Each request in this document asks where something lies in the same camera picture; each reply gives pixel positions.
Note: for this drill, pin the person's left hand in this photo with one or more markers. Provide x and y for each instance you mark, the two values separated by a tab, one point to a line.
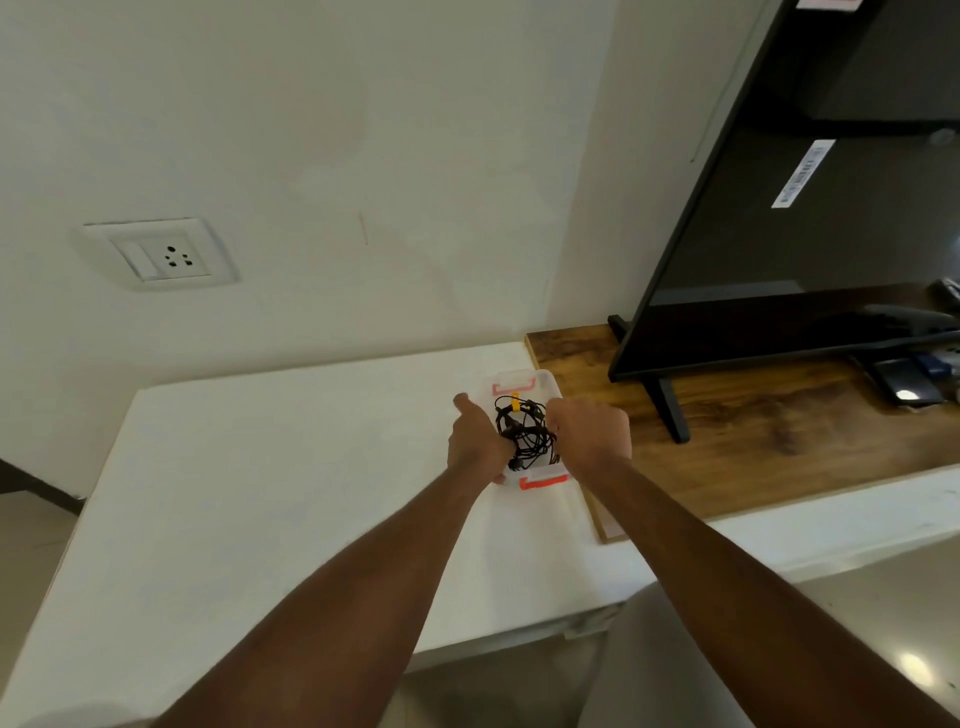
476	442

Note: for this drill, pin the person's right hand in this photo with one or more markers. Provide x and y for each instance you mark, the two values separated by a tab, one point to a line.
592	439

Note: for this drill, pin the clear box with red clips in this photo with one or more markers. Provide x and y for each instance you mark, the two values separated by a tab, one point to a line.
544	484

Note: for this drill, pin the person's left forearm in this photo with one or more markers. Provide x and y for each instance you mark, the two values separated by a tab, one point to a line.
330	607

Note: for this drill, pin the person's right forearm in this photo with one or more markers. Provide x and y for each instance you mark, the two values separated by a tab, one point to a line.
765	615

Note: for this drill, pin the blue box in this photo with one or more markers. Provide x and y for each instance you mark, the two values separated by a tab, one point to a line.
937	365

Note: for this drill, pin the wooden cabinet top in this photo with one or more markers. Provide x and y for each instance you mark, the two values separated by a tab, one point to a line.
765	450

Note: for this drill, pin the black television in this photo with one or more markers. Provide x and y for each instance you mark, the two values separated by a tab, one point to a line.
810	225

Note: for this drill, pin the black phone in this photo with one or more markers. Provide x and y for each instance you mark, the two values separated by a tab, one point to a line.
904	381

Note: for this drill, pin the white wall socket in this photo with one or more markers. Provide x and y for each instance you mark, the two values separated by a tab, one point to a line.
166	255

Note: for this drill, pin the black door frame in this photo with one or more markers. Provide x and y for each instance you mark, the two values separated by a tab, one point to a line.
37	487

